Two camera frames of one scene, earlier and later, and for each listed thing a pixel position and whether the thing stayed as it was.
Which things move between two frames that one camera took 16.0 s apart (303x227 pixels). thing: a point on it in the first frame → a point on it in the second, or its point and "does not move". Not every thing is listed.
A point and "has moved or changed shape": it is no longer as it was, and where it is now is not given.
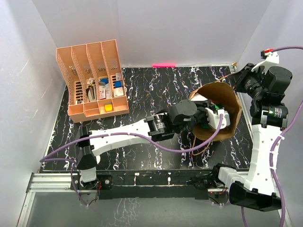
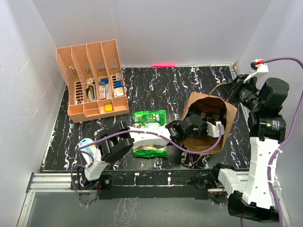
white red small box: [118, 91] does not move
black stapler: [91, 92] does not move
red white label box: [102, 94] does not move
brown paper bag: [212, 94] has moved or changed shape
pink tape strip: [164, 65] does not move
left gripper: [202, 105] → [204, 132]
